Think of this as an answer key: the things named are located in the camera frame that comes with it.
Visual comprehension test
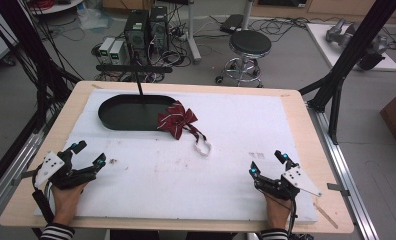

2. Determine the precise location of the black round stool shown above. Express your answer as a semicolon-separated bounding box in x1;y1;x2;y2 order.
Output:
214;29;273;89

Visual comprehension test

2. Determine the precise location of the clear plastic bag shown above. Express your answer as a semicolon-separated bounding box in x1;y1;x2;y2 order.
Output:
76;6;115;32

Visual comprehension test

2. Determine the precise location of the aluminium rail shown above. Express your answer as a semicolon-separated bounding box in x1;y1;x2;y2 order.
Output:
306;101;381;240
0;131;45;228

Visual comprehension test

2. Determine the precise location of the person's right hand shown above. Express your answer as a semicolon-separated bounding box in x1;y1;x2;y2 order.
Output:
263;192;293;231

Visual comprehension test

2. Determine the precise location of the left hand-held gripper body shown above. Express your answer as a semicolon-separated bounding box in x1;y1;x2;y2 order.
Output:
33;148;98;191

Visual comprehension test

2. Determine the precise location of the person's left hand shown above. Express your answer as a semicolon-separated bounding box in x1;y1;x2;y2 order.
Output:
50;181;88;228

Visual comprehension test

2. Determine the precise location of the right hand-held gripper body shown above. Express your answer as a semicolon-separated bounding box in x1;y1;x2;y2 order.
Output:
256;165;322;201

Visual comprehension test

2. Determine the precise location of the black flat box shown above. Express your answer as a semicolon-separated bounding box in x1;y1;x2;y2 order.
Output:
219;13;246;35

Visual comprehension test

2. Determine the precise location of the black computer tower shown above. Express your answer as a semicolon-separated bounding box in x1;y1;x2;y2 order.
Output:
123;9;151;65
148;5;170;54

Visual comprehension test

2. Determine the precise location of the black T-shaped stand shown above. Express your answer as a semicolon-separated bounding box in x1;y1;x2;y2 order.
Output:
95;63;174;98

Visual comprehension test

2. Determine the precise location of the white power supply unit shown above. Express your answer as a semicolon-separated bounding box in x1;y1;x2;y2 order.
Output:
109;39;126;66
98;36;116;65

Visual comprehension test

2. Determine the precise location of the white foam board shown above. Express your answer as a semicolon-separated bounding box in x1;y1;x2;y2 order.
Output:
34;88;319;224

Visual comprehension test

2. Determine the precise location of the light wooden table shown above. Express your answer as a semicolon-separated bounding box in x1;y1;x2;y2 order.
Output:
0;80;355;234

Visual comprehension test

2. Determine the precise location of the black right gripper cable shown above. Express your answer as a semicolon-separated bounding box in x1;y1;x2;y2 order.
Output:
264;193;299;236

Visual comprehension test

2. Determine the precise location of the dark red striped bow tie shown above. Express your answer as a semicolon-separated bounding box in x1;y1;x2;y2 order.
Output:
157;100;212;157

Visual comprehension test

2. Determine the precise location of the black oval tray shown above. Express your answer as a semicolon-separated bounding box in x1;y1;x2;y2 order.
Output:
97;93;181;132

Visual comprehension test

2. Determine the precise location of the black metal frame post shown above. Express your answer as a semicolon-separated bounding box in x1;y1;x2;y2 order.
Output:
0;0;84;134
298;0;396;145

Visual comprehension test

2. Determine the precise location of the round white table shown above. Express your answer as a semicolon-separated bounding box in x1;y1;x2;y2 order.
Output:
28;0;85;16

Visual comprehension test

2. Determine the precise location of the white metal desk leg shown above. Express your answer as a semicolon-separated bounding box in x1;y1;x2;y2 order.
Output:
185;0;203;65

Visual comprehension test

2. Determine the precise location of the white floor board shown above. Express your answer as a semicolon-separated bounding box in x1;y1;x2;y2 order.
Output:
305;22;396;72

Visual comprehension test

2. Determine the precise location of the thin wooden stick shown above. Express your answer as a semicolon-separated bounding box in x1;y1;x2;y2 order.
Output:
313;201;339;230

